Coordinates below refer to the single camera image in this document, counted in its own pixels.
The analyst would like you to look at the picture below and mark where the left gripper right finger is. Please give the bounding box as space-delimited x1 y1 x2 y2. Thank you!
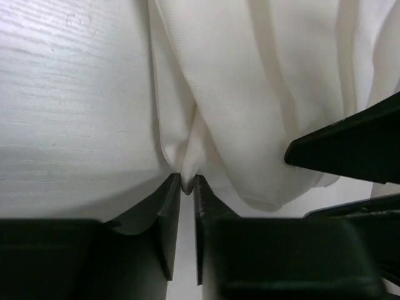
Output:
192 175 239 286

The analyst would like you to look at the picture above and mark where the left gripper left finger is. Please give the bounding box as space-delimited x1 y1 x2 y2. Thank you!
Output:
104 173 181 281

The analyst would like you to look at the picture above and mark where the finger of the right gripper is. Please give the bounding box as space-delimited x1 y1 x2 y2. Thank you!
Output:
284 94 399 184
304 194 399 281

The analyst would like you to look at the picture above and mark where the white pleated skirt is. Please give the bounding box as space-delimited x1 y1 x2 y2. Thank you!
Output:
148 1 399 211

